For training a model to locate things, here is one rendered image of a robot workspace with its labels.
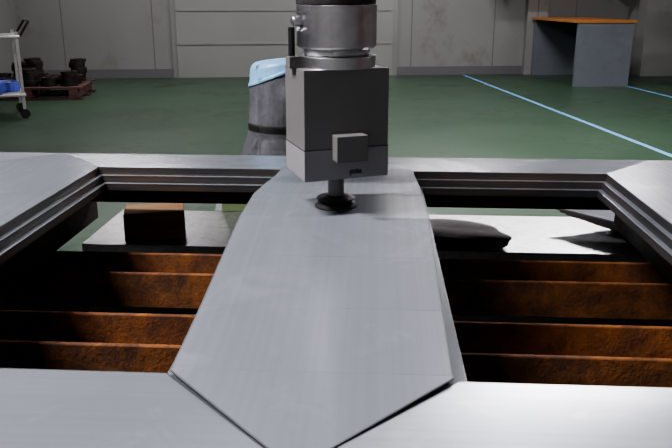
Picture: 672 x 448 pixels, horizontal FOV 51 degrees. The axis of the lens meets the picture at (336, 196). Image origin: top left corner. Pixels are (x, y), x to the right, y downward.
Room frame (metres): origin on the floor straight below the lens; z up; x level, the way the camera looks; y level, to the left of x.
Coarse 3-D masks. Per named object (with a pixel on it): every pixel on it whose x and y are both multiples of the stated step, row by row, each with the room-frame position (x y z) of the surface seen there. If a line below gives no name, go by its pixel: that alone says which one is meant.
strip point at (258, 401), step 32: (192, 384) 0.39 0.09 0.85; (224, 384) 0.39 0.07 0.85; (256, 384) 0.39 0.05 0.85; (288, 384) 0.39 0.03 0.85; (320, 384) 0.39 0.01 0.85; (352, 384) 0.39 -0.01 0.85; (384, 384) 0.39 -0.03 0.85; (416, 384) 0.39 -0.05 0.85; (256, 416) 0.36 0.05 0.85; (288, 416) 0.36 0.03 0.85; (320, 416) 0.36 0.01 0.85; (352, 416) 0.36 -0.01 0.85; (384, 416) 0.36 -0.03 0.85
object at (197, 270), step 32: (64, 256) 0.96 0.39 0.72; (96, 256) 0.96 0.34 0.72; (128, 256) 0.95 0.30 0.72; (160, 256) 0.95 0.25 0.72; (192, 256) 0.95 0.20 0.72; (32, 288) 0.89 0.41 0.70; (64, 288) 0.88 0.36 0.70; (96, 288) 0.88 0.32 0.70; (128, 288) 0.88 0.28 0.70; (160, 288) 0.88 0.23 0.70; (192, 288) 0.87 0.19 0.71; (448, 288) 0.85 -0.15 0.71; (480, 288) 0.85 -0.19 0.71; (512, 288) 0.85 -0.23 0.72; (544, 288) 0.85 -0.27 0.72; (576, 288) 0.85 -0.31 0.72; (608, 288) 0.84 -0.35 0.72; (640, 288) 0.84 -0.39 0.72
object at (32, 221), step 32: (64, 192) 0.87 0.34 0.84; (96, 192) 0.93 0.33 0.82; (448, 192) 0.94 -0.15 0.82; (480, 192) 0.94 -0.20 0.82; (512, 192) 0.94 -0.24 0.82; (544, 192) 0.93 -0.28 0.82; (576, 192) 0.93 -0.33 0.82; (608, 192) 0.91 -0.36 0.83; (32, 224) 0.77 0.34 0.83; (640, 224) 0.78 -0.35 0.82; (0, 256) 0.68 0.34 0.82; (448, 320) 0.53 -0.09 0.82; (448, 384) 0.40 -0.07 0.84; (224, 416) 0.36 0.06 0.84
